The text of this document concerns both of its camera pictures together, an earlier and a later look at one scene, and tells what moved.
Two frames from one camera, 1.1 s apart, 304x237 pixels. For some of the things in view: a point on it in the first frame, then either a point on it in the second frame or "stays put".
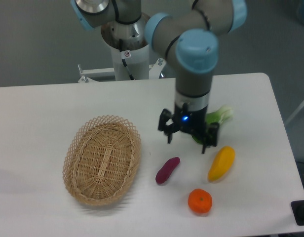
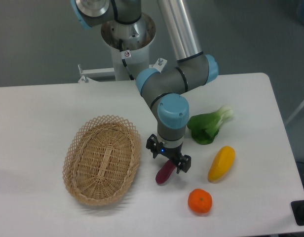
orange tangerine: (200, 201) stays put
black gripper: (194, 122) to (172, 153)
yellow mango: (221, 164) stays put
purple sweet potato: (167, 170) stays put
